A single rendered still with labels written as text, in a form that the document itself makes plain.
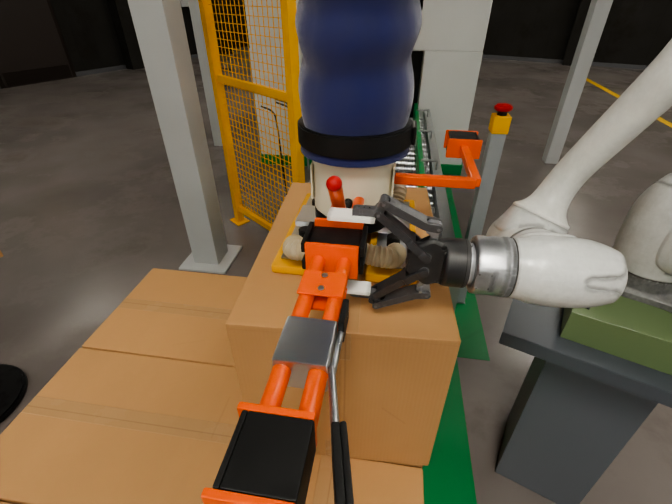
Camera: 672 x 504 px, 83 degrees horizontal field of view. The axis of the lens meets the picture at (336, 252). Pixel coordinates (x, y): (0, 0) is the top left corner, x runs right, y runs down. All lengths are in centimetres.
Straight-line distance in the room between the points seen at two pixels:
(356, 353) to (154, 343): 76
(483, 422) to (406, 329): 113
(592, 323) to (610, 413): 36
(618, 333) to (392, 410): 52
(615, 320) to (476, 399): 91
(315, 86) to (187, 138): 150
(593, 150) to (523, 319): 48
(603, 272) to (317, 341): 39
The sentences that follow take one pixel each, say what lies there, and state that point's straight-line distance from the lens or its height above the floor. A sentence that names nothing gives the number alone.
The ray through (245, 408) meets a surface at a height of 110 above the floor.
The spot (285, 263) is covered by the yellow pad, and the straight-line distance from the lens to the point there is 78.
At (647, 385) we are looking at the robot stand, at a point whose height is 75.
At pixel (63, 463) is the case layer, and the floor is 54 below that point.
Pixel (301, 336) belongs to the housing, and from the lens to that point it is 45.
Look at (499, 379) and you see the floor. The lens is 192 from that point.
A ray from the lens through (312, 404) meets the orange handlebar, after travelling 40.
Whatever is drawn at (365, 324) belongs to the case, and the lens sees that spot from 67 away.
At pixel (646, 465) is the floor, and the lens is 194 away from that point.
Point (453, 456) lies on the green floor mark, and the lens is 166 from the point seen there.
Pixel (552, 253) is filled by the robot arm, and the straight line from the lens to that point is 60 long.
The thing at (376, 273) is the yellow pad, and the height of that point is 97.
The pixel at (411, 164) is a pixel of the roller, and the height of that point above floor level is 53.
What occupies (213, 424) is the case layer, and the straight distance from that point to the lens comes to 107.
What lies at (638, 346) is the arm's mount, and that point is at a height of 80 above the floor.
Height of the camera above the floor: 142
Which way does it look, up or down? 34 degrees down
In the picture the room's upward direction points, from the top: straight up
